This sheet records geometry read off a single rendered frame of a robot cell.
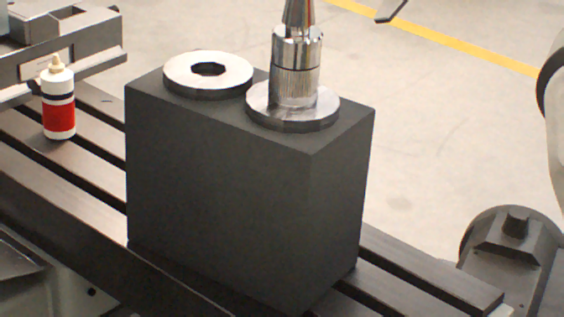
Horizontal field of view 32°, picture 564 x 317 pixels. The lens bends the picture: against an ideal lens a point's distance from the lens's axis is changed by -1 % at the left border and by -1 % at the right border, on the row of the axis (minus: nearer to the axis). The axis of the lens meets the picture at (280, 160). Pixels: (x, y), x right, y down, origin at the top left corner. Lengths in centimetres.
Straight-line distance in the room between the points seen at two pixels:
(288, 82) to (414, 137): 239
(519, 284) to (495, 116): 189
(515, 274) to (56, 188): 82
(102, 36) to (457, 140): 203
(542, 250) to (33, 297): 90
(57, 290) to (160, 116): 32
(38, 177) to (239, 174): 34
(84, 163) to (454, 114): 238
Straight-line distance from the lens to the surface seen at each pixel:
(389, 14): 107
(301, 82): 92
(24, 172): 122
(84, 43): 144
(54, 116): 127
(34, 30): 137
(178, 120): 96
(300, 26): 90
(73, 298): 122
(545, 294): 170
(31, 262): 119
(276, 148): 90
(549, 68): 136
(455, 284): 107
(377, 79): 367
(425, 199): 298
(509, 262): 172
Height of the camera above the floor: 155
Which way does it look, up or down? 30 degrees down
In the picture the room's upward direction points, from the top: 4 degrees clockwise
